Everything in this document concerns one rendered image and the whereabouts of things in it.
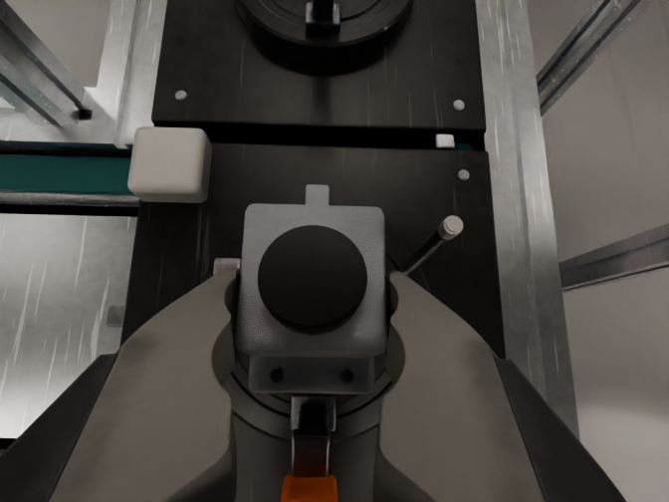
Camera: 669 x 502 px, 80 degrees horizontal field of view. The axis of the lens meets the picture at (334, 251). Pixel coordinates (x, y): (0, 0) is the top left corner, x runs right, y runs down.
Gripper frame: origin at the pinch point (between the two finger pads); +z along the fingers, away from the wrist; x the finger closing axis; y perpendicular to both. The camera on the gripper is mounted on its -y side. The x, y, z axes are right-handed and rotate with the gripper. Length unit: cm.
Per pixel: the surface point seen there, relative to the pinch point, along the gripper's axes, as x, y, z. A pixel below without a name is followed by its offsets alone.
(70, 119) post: -17.5, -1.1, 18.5
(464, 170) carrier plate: 10.0, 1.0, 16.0
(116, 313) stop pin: -12.6, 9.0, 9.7
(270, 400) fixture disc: -2.4, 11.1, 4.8
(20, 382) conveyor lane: -21.1, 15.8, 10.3
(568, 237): 24.1, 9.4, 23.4
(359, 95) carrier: 2.8, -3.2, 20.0
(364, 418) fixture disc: 2.8, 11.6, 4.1
